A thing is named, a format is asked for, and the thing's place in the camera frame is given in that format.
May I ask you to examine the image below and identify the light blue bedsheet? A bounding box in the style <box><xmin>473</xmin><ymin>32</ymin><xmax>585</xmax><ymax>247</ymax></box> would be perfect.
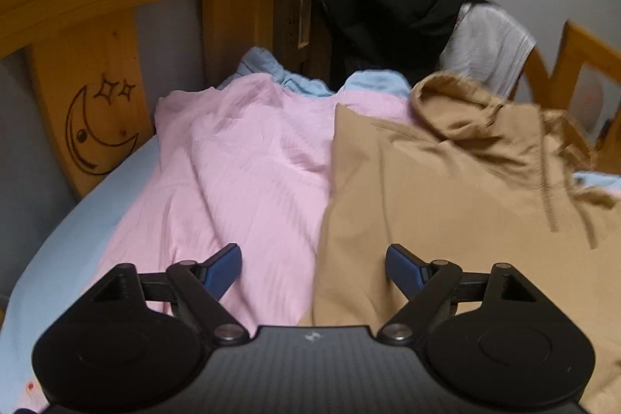
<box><xmin>0</xmin><ymin>135</ymin><xmax>162</xmax><ymax>414</ymax></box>

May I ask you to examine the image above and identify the pink floral quilt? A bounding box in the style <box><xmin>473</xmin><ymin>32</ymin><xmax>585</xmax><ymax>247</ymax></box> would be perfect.
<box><xmin>14</xmin><ymin>47</ymin><xmax>413</xmax><ymax>414</ymax></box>

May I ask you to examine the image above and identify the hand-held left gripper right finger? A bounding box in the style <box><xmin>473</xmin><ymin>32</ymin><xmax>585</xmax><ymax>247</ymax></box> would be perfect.
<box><xmin>377</xmin><ymin>243</ymin><xmax>538</xmax><ymax>346</ymax></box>

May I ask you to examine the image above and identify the white ribbed garment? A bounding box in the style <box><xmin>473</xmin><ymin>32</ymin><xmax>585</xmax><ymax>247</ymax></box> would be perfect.
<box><xmin>438</xmin><ymin>3</ymin><xmax>538</xmax><ymax>100</ymax></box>

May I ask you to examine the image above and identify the black garment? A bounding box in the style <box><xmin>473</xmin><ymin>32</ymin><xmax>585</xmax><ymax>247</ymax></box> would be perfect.
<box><xmin>310</xmin><ymin>0</ymin><xmax>500</xmax><ymax>87</ymax></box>

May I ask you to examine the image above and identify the wooden bed frame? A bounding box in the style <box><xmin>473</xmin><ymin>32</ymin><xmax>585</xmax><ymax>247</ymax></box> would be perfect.
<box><xmin>0</xmin><ymin>0</ymin><xmax>621</xmax><ymax>201</ymax></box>

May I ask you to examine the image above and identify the tan hoodie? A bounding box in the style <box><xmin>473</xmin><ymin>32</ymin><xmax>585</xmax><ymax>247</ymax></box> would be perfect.
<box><xmin>298</xmin><ymin>72</ymin><xmax>621</xmax><ymax>414</ymax></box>

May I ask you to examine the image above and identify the wooden shelf unit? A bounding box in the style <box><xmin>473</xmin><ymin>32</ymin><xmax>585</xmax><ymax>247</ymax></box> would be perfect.
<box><xmin>274</xmin><ymin>0</ymin><xmax>335</xmax><ymax>80</ymax></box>

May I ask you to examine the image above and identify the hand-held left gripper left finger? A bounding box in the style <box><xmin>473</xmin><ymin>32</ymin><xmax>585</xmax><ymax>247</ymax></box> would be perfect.
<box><xmin>91</xmin><ymin>243</ymin><xmax>251</xmax><ymax>345</ymax></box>

